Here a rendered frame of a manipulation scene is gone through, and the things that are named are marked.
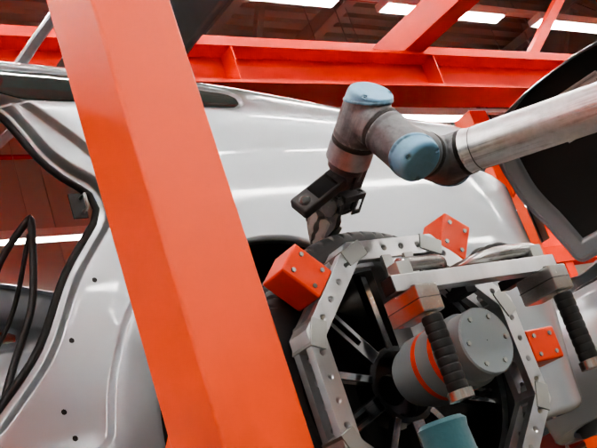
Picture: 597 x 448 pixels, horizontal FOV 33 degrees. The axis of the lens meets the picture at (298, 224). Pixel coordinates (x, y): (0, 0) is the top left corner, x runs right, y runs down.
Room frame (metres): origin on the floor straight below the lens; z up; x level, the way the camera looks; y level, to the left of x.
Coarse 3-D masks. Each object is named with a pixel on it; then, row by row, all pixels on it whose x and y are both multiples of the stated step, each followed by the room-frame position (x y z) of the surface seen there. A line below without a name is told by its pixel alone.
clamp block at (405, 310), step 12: (408, 288) 1.67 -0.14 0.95; (420, 288) 1.66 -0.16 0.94; (432, 288) 1.67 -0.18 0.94; (396, 300) 1.69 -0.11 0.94; (408, 300) 1.67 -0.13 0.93; (420, 300) 1.65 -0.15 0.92; (432, 300) 1.67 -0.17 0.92; (396, 312) 1.70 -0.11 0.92; (408, 312) 1.68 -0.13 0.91; (420, 312) 1.66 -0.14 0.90; (396, 324) 1.71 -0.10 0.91; (408, 324) 1.71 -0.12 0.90
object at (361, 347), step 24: (360, 288) 2.02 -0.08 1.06; (360, 312) 2.23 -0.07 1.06; (384, 312) 2.22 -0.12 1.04; (456, 312) 2.15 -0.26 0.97; (336, 336) 1.96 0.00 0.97; (360, 336) 1.98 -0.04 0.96; (384, 336) 2.02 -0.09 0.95; (360, 360) 1.99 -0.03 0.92; (384, 360) 2.06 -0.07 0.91; (360, 384) 1.97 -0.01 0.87; (360, 408) 1.95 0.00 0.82; (384, 408) 1.98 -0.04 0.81; (408, 408) 2.07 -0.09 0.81; (432, 408) 2.06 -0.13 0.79; (456, 408) 2.26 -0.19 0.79; (480, 408) 2.20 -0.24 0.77; (504, 408) 2.15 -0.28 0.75; (480, 432) 2.19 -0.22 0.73; (504, 432) 2.13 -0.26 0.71
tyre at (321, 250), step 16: (320, 240) 1.96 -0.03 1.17; (336, 240) 1.97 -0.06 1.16; (352, 240) 2.00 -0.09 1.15; (320, 256) 1.94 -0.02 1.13; (272, 304) 1.85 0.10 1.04; (288, 304) 1.86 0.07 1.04; (464, 304) 2.15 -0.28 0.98; (288, 320) 1.86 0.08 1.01; (288, 336) 1.85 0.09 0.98; (288, 352) 1.84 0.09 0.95; (304, 400) 1.84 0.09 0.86; (512, 400) 2.16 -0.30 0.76; (304, 416) 1.84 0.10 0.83
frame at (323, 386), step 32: (352, 256) 1.87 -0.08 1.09; (448, 256) 2.03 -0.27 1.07; (480, 288) 2.07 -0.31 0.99; (320, 320) 1.79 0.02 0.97; (512, 320) 2.10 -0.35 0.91; (320, 352) 1.80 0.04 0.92; (320, 384) 1.78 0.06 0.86; (512, 384) 2.13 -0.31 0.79; (544, 384) 2.11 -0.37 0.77; (320, 416) 1.81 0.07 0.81; (352, 416) 1.80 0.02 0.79; (512, 416) 2.12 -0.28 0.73; (544, 416) 2.09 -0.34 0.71
